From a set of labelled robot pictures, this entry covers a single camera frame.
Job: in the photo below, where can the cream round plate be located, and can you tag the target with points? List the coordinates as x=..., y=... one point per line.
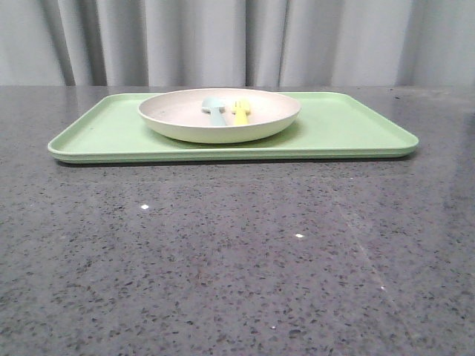
x=179, y=115

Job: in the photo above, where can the yellow plastic fork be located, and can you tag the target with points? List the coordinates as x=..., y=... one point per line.
x=240, y=109

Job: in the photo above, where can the light blue plastic spoon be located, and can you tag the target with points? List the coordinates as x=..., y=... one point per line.
x=214, y=106

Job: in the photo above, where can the light green rectangular tray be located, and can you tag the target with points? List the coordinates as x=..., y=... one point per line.
x=329, y=126

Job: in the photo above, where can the grey pleated curtain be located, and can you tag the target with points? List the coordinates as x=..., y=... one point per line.
x=237, y=43

